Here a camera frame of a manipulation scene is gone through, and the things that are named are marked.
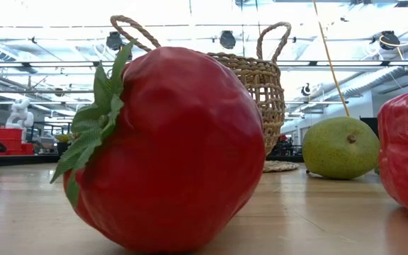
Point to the red storage bin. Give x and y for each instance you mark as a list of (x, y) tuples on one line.
[(12, 148), (5, 134)]

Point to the green pear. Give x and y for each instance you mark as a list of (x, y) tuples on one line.
[(340, 148)]

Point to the black metal table frame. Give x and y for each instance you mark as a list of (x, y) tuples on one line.
[(12, 161)]

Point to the long horizontal light bar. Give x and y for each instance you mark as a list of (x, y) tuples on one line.
[(349, 63)]

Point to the large red strawberry toy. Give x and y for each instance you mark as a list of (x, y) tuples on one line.
[(175, 141)]

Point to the round woven mat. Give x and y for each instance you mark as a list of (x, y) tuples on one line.
[(282, 166)]

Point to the dark grapes with leaf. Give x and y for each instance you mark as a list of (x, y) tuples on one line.
[(377, 170)]

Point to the woven wicker basket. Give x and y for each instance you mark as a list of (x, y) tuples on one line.
[(260, 71)]

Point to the green succulent plant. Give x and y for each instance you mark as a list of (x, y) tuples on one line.
[(63, 139)]

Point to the red bell pepper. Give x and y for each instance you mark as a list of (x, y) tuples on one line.
[(407, 152)]

